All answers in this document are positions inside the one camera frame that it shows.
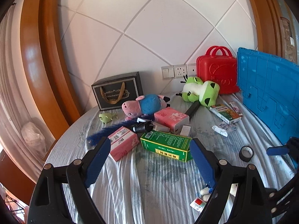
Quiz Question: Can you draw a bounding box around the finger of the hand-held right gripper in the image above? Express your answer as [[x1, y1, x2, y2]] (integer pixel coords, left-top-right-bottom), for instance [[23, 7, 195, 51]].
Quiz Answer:
[[266, 136, 299, 168], [265, 183, 299, 218]]

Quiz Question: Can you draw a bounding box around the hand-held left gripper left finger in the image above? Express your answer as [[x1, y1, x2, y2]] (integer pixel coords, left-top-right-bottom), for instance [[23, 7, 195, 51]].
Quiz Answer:
[[29, 136, 111, 224]]

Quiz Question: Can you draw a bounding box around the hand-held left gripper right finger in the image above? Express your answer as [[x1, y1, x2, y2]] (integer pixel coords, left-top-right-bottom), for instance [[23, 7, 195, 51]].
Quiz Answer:
[[189, 138, 273, 224]]

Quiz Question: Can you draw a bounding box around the pink white-label tissue pack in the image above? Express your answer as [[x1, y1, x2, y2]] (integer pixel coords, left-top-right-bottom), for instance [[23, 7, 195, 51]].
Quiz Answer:
[[107, 126, 138, 161]]

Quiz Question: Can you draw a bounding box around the blue plastic storage crate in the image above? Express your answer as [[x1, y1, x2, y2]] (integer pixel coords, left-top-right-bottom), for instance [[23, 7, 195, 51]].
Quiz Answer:
[[237, 47, 299, 146]]

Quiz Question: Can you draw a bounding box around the small white dog toy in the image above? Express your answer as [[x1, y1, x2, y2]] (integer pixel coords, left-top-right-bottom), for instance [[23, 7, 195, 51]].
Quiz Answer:
[[200, 187, 215, 196]]

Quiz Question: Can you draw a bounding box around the blue fuzzy stick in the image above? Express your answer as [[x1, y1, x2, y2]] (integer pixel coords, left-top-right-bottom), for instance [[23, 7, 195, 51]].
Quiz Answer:
[[86, 119, 141, 146]]

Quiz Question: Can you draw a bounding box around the black tape roll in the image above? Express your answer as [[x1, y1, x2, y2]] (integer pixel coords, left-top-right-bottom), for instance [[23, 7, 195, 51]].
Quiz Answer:
[[239, 146, 254, 162]]

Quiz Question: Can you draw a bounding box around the crumpled white tube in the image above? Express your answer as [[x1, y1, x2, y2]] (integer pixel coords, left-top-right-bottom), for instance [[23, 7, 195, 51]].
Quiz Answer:
[[212, 125, 228, 137]]

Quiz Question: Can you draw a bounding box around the small white red box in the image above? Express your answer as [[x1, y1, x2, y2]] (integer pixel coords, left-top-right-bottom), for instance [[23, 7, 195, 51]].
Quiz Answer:
[[190, 197, 207, 213]]

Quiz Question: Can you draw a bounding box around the small green plush toy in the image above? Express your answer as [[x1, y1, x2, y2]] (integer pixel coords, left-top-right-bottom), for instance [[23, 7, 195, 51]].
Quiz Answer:
[[99, 112, 117, 124]]

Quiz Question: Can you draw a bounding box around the blue white blister pack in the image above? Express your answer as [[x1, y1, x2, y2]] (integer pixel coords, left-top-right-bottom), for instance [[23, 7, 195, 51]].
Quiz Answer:
[[220, 122, 238, 131]]

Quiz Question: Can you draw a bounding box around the flat white box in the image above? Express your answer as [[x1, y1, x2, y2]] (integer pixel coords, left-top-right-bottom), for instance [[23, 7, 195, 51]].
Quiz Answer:
[[153, 124, 171, 132]]

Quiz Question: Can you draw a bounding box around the orange green medicine box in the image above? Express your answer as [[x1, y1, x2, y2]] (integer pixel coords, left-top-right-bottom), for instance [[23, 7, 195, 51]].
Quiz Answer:
[[209, 105, 242, 125]]

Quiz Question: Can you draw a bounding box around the black squeeze tube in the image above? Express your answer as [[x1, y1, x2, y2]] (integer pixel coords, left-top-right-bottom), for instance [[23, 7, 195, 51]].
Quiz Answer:
[[132, 121, 154, 133]]

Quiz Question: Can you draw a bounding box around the pink flowered tissue pack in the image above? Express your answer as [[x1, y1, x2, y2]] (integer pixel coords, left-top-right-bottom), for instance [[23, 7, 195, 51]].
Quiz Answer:
[[154, 107, 190, 134]]

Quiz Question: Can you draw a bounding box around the small pink white box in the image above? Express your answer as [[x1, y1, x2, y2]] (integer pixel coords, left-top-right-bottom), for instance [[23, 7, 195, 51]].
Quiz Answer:
[[229, 101, 241, 116]]

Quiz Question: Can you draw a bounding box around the clear plastic bag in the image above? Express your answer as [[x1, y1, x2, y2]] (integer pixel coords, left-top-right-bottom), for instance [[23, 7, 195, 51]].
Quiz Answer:
[[21, 121, 46, 153]]

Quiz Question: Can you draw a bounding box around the green frog plush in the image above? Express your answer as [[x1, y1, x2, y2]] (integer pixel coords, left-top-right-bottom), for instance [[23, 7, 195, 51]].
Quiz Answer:
[[176, 76, 220, 108]]

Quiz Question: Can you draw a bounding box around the pink pig plush blue shirt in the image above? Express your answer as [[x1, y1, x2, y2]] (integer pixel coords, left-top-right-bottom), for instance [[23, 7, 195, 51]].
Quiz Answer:
[[121, 94, 171, 118]]

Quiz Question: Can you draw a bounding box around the black gift box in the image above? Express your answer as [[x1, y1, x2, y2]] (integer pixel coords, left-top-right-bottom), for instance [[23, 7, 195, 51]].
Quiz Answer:
[[91, 72, 143, 111]]

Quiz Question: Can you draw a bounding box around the red toy suitcase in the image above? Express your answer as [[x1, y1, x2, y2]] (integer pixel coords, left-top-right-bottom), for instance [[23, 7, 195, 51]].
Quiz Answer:
[[196, 46, 240, 95]]

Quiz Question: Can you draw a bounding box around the rolled patterned carpet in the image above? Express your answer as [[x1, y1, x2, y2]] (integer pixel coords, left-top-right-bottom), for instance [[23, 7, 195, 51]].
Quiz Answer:
[[280, 16, 296, 61]]

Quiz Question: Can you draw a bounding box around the white curtain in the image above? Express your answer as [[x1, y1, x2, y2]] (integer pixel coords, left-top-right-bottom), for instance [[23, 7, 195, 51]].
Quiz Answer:
[[0, 5, 55, 168]]

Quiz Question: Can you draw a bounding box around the black handle tool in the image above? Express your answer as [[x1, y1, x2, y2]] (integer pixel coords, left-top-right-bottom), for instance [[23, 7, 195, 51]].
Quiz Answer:
[[186, 101, 201, 119]]

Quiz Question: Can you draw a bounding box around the white wall switch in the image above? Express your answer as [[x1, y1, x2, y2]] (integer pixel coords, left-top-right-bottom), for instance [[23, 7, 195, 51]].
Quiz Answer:
[[161, 66, 175, 79]]

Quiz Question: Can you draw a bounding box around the wooden wall frame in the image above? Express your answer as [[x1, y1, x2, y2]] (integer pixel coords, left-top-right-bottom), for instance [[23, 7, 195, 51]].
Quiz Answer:
[[20, 0, 299, 126]]

